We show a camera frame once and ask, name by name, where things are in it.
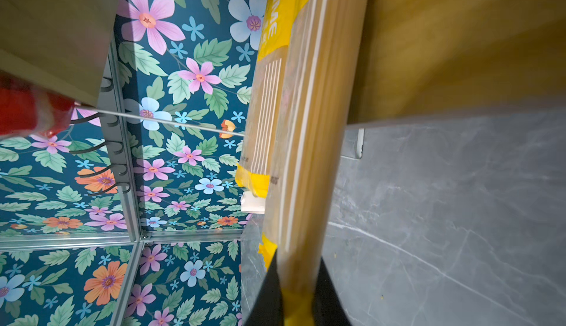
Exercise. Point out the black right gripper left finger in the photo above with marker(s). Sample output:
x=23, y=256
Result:
x=268, y=308

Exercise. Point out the wooden two-tier shelf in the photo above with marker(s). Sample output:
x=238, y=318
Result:
x=417, y=58

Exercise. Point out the yellow pasta bag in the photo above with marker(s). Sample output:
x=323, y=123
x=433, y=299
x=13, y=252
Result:
x=316, y=93
x=266, y=93

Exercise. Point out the cream alarm clock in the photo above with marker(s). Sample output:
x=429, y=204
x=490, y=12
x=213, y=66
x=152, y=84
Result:
x=249, y=203

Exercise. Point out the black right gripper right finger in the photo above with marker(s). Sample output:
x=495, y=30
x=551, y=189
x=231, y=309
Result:
x=326, y=307

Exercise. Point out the black wall hook rail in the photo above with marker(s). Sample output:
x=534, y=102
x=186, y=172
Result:
x=110, y=110

